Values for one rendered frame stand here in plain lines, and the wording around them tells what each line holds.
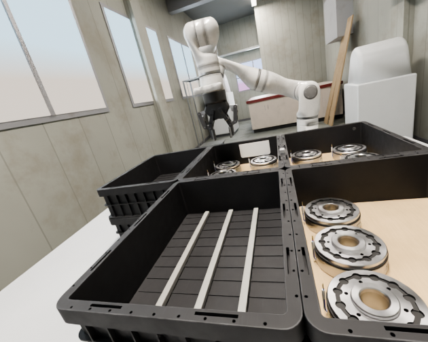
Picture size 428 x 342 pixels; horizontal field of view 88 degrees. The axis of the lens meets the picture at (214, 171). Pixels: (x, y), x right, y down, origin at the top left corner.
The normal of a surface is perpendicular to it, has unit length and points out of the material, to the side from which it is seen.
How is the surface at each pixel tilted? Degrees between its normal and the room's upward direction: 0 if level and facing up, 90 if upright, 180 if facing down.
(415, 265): 0
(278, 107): 90
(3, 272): 90
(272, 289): 0
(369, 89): 90
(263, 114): 90
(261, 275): 0
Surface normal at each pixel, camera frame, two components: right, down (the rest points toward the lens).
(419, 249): -0.22, -0.93
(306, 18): -0.22, 0.35
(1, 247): 0.95, -0.13
